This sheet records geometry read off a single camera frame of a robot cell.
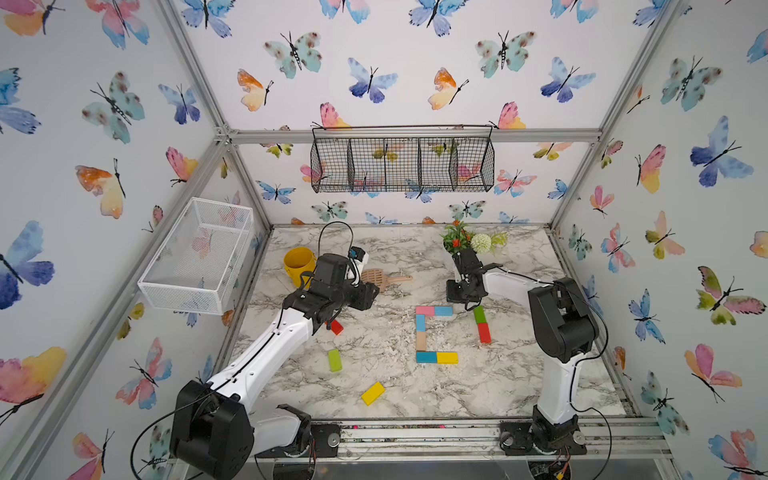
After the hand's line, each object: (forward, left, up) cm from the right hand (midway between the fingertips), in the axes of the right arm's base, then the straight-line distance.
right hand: (454, 292), depth 100 cm
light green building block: (-24, +36, -2) cm, 43 cm away
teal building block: (-22, +9, -2) cm, 24 cm away
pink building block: (-6, +9, -2) cm, 11 cm away
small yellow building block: (-22, +3, -1) cm, 22 cm away
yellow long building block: (-33, +24, -1) cm, 40 cm away
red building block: (-14, -8, -1) cm, 16 cm away
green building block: (-7, -8, -1) cm, 10 cm away
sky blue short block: (-7, +4, 0) cm, 8 cm away
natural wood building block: (-17, +11, -1) cm, 20 cm away
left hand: (-9, +25, +17) cm, 32 cm away
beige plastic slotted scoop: (+5, +26, 0) cm, 26 cm away
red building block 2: (-14, +37, -1) cm, 40 cm away
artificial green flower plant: (+12, 0, +14) cm, 18 cm away
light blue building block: (-11, +11, 0) cm, 16 cm away
